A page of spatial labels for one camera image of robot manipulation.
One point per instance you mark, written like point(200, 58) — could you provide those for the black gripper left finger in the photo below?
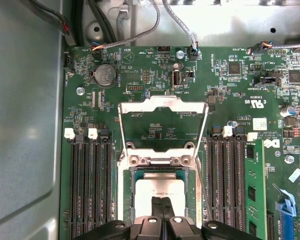
point(147, 231)

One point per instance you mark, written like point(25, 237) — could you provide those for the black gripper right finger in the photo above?
point(182, 230)

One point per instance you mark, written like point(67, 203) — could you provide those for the silver CPU green substrate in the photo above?
point(145, 195)

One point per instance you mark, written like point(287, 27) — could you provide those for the thin metal locking lever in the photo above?
point(203, 190)

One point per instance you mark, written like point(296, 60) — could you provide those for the silver CPU socket cover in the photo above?
point(165, 102)

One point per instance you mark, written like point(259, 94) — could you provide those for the black-clip RAM slot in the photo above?
point(212, 180)
point(240, 180)
point(106, 187)

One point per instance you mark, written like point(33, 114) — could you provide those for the white-clip RAM slot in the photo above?
point(76, 187)
point(92, 187)
point(227, 180)

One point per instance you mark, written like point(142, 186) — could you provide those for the blue expansion slot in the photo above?
point(288, 225)

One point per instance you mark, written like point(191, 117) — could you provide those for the green RAM stick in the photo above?
point(255, 175)

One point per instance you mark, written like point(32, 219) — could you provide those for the silver motherboard screw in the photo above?
point(80, 91)
point(289, 159)
point(180, 53)

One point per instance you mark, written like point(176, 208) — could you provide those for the internal USB port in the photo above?
point(176, 79)

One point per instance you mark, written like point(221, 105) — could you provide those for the silver round capacitor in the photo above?
point(287, 111)

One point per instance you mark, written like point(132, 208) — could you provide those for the silver coin cell battery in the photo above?
point(105, 75)

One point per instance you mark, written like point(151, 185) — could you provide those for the green motherboard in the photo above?
point(140, 62)

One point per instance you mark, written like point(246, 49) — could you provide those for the black open PC case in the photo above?
point(27, 100)

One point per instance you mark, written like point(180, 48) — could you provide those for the silver drive cage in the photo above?
point(215, 22)

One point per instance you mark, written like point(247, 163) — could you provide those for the CPU socket metal frame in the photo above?
point(123, 190)

